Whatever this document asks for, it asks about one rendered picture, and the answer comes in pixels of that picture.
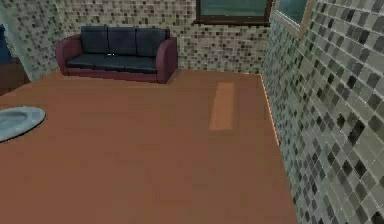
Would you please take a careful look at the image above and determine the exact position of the dark brown cabinet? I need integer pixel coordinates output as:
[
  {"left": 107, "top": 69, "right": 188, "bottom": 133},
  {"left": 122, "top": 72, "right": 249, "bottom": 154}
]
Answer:
[{"left": 0, "top": 58, "right": 32, "bottom": 97}]

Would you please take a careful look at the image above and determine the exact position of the maroon sofa with dark cushions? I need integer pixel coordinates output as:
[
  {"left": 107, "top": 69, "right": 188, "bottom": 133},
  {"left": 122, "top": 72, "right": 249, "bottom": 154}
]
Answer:
[{"left": 55, "top": 25, "right": 179, "bottom": 85}]

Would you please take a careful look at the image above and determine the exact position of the pale blue round rug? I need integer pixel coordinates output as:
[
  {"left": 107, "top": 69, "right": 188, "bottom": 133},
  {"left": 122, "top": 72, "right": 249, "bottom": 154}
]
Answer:
[{"left": 0, "top": 106, "right": 47, "bottom": 143}]

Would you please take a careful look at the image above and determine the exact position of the blue object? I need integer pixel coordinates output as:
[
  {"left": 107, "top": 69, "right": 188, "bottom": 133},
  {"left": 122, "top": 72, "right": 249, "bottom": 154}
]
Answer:
[{"left": 0, "top": 24, "right": 14, "bottom": 64}]

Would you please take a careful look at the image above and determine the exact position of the pale framed window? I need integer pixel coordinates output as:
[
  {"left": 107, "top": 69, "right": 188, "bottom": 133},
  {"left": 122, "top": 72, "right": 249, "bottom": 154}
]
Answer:
[{"left": 273, "top": 0, "right": 316, "bottom": 38}]

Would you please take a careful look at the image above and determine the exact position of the dark brown framed window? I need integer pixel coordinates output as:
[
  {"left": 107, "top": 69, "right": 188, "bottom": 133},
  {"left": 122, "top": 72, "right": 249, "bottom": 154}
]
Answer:
[{"left": 193, "top": 0, "right": 274, "bottom": 27}]

